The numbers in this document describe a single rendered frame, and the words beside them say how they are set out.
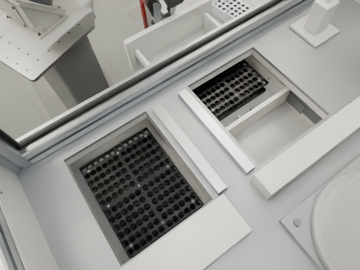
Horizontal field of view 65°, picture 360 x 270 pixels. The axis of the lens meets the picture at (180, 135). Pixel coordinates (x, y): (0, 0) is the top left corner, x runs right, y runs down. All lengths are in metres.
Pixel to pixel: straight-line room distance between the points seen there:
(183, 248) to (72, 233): 0.21
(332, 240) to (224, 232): 0.17
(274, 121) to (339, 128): 0.20
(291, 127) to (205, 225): 0.37
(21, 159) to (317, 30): 0.72
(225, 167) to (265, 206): 0.10
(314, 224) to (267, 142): 0.27
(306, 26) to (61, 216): 0.70
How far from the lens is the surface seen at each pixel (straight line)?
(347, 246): 0.49
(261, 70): 0.79
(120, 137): 0.73
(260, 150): 0.72
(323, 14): 0.77
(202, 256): 0.52
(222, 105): 0.69
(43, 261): 0.54
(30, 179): 0.64
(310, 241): 0.56
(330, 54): 0.79
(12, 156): 0.61
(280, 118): 0.78
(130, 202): 0.60
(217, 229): 0.52
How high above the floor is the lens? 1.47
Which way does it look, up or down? 63 degrees down
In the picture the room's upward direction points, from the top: 5 degrees counter-clockwise
